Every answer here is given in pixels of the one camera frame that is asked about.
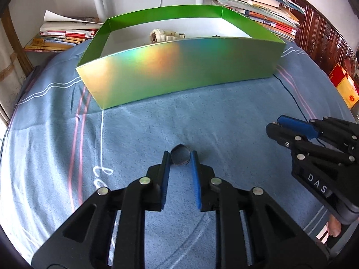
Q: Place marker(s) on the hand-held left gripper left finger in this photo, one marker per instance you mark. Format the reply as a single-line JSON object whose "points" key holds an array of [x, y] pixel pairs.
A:
{"points": [[165, 179]]}

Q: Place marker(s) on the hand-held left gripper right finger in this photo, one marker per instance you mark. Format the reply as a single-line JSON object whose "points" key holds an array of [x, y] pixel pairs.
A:
{"points": [[196, 182]]}

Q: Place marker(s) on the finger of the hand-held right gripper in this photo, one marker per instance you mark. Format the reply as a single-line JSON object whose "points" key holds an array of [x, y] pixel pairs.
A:
{"points": [[280, 134], [297, 126]]}

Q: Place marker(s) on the green iridescent cardboard box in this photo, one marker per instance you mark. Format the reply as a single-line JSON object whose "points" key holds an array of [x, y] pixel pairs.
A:
{"points": [[182, 70]]}

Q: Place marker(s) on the person's right hand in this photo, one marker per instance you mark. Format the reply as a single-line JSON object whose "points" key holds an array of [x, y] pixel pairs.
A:
{"points": [[334, 225]]}

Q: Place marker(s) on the red and yellow box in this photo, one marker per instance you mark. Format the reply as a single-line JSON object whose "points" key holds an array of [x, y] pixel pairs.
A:
{"points": [[346, 86]]}

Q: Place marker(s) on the brown wooden cabinet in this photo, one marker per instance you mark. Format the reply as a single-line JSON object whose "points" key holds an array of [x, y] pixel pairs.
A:
{"points": [[322, 30]]}

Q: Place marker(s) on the blue striped blanket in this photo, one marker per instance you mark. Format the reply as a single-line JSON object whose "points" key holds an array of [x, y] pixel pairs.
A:
{"points": [[56, 159]]}

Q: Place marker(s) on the stack of books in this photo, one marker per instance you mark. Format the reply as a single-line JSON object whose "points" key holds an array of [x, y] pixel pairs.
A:
{"points": [[64, 33], [246, 0]]}

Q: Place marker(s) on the white wristwatch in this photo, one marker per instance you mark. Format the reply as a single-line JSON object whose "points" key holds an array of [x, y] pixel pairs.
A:
{"points": [[162, 36]]}

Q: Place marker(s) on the wooden frame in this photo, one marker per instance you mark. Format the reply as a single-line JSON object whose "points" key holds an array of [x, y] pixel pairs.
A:
{"points": [[14, 39]]}

